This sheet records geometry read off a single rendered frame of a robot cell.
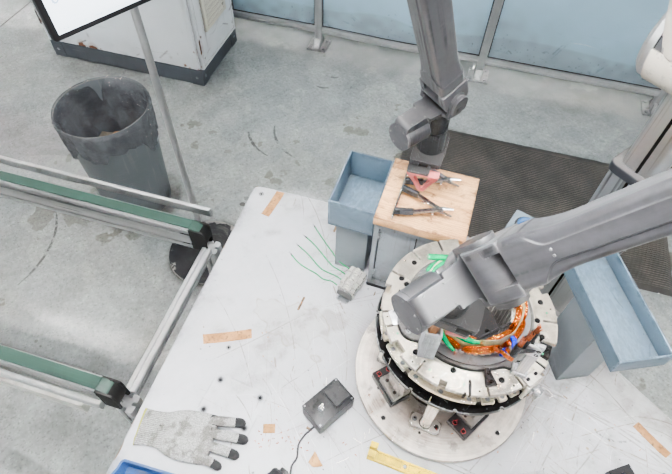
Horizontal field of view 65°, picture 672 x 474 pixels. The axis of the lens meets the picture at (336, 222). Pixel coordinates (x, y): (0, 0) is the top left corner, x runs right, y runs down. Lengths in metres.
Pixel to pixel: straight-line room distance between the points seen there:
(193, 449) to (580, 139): 2.56
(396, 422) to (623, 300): 0.53
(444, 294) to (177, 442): 0.76
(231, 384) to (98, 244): 1.45
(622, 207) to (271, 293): 0.99
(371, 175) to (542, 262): 0.79
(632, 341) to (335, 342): 0.63
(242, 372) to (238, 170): 1.59
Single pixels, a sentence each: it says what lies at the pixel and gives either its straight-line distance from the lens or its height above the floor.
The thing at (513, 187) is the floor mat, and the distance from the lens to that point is 2.75.
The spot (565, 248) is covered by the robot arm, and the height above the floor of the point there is 1.54.
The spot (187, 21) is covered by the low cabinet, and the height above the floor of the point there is 0.42.
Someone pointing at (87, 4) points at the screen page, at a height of 1.29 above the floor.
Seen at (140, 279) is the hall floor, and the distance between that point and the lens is 2.41.
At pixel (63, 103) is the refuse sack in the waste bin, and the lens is 2.44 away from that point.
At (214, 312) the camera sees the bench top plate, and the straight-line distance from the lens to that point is 1.35.
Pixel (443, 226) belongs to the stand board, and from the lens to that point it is 1.14.
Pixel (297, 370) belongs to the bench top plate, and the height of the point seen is 0.78.
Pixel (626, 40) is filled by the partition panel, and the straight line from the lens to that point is 3.28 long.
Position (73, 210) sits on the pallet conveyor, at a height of 0.71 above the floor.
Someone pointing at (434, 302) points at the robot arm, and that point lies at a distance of 0.63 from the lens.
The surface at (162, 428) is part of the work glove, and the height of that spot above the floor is 0.79.
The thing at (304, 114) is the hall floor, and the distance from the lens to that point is 2.98.
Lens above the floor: 1.95
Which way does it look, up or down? 53 degrees down
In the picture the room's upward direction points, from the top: 2 degrees clockwise
